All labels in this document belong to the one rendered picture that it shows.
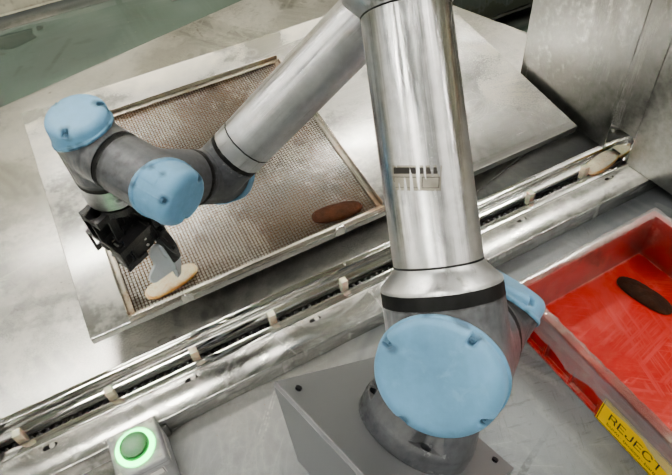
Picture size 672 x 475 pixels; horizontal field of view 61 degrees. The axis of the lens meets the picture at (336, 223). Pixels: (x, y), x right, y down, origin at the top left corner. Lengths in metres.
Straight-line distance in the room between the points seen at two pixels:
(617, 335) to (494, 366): 0.59
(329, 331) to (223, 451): 0.24
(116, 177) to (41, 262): 0.64
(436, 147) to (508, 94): 0.88
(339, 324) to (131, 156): 0.46
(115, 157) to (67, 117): 0.07
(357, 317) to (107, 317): 0.42
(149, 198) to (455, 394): 0.38
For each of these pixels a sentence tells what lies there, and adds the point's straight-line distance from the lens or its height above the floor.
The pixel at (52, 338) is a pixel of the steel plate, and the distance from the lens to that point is 1.18.
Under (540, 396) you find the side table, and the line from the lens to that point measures 0.98.
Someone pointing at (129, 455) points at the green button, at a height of 0.91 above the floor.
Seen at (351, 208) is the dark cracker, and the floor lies 0.90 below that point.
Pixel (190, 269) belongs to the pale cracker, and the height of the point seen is 0.90.
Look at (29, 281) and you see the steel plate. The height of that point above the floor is 0.82.
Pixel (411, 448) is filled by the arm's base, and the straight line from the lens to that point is 0.70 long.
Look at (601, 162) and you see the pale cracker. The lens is 1.31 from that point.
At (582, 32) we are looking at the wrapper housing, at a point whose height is 1.07.
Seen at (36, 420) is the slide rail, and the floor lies 0.85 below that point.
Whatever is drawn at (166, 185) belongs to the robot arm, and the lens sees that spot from 0.66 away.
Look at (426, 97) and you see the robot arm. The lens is 0.51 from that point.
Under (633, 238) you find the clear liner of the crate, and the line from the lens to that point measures 1.12.
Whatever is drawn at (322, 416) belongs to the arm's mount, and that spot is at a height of 1.04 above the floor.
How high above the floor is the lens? 1.67
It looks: 46 degrees down
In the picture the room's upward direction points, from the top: 7 degrees counter-clockwise
